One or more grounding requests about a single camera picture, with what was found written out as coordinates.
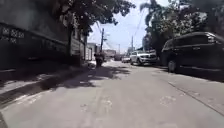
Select distant buildings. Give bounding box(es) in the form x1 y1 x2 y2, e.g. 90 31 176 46
87 42 118 62

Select person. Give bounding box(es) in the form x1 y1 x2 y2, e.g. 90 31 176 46
94 51 105 69

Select white car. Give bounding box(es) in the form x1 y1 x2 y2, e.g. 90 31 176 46
121 55 132 64

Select utility pole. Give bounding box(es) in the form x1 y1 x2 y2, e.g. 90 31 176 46
99 27 105 54

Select white suv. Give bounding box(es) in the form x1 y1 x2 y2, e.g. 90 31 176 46
129 49 158 67

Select grey concrete road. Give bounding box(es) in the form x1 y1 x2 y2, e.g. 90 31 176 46
0 59 224 128

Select large overhanging tree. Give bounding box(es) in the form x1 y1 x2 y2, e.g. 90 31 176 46
33 0 137 64

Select group of palm trees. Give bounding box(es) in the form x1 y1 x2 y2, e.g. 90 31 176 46
139 0 224 54

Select black van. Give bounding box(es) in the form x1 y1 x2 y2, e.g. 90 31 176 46
160 31 224 74

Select raised concrete sidewalk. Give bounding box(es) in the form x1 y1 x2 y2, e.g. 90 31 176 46
0 63 91 108

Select overhead wires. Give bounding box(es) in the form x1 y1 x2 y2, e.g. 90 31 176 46
94 6 151 51

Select dark wall with pattern blocks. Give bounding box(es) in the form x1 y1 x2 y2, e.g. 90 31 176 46
0 21 86 71

